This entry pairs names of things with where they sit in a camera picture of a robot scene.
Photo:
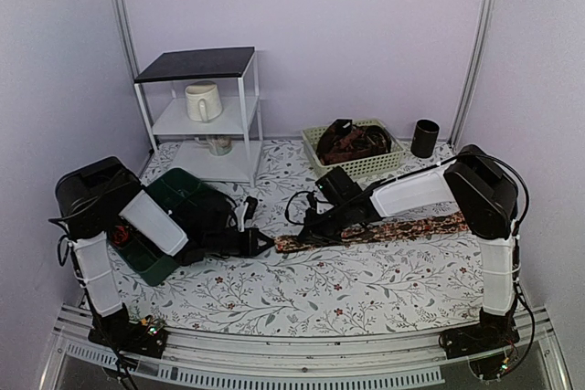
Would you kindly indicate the floral patterned table mat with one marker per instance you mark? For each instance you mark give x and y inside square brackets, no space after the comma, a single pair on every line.
[395,286]

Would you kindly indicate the left aluminium frame post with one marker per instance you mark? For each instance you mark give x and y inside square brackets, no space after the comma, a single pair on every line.
[123,24]

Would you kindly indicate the aluminium frame post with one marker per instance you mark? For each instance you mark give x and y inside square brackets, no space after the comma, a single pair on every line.
[473,70]
[123,24]

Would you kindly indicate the red rolled tie in bin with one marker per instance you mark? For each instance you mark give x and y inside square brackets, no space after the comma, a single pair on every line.
[120,236]

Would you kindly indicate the pale green perforated basket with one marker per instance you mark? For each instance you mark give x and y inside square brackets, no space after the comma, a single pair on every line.
[356,168]

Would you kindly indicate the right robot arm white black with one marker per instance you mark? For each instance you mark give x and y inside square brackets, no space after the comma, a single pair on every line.
[484,188]

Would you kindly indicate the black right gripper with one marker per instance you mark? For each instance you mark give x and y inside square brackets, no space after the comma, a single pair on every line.
[311,227]

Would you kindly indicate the black cylindrical cup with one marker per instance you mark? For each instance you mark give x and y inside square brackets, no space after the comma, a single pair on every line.
[424,138]

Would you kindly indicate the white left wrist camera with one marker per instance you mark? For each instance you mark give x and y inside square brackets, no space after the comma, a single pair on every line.
[245,211]

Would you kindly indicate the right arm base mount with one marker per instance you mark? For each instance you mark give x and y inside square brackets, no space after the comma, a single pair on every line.
[491,333]

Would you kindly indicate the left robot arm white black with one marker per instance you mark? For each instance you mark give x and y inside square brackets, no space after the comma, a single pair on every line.
[90,201]

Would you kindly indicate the aluminium front rail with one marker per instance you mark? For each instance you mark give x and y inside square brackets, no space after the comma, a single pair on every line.
[210,360]

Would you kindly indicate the right aluminium frame post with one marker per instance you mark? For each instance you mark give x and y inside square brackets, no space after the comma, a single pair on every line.
[473,70]

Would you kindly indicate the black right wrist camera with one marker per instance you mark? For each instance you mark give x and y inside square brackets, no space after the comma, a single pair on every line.
[337,186]

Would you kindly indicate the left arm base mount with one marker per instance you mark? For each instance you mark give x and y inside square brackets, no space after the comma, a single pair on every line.
[120,334]

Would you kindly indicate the white ceramic mug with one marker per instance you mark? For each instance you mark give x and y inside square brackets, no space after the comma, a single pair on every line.
[203,103]

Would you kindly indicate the dark brown rolled ties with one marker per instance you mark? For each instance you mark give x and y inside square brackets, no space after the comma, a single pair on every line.
[343,141]

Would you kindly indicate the white shelf with black top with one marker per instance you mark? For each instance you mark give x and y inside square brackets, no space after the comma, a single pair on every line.
[217,117]

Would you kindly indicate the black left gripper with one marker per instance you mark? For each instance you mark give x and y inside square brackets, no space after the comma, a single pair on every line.
[250,249]

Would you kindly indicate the cream floral patterned tie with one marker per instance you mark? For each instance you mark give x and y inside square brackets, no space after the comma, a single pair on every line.
[388,231]

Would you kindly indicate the dark green plastic bin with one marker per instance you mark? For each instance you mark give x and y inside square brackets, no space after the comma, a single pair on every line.
[156,238]

